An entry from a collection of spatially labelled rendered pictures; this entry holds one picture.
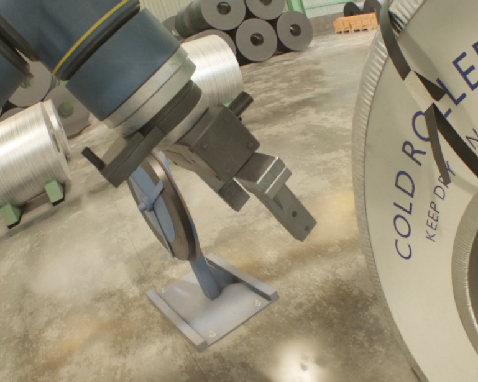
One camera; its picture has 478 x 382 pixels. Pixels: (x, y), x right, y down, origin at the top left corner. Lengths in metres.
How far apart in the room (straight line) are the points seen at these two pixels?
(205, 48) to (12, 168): 3.04
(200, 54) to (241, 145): 4.84
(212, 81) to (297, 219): 4.74
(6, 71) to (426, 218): 0.70
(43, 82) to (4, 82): 10.71
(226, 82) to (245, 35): 7.32
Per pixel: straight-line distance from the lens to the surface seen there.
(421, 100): 0.57
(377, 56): 0.67
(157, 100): 0.32
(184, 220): 1.47
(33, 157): 4.81
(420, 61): 0.61
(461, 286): 0.76
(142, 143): 0.34
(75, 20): 0.31
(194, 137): 0.32
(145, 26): 0.33
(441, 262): 0.77
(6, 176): 4.92
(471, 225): 0.67
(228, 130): 0.33
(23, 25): 0.32
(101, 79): 0.32
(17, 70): 0.34
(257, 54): 12.53
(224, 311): 1.92
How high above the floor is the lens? 1.24
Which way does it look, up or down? 24 degrees down
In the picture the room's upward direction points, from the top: 18 degrees counter-clockwise
